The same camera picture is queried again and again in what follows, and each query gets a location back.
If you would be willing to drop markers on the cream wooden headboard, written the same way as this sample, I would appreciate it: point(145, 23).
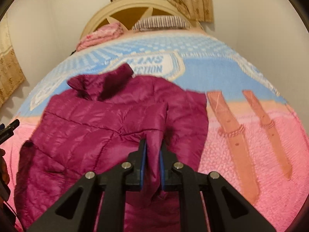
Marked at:
point(128, 12)

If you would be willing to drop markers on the beige floral side curtain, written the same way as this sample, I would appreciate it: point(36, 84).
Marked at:
point(11, 74)

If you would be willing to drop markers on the magenta quilted down jacket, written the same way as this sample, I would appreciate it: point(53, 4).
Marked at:
point(94, 125)

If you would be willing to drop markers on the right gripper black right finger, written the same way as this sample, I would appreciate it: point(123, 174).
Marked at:
point(207, 201)

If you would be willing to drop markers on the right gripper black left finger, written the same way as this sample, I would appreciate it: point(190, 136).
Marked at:
point(96, 201)

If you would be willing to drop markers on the folded pink floral quilt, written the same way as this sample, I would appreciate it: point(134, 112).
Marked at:
point(103, 34)

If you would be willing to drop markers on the pink and blue bed blanket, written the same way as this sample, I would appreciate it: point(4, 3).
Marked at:
point(255, 140)

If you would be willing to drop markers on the striped grey pillow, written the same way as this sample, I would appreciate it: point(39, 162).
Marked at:
point(161, 22)

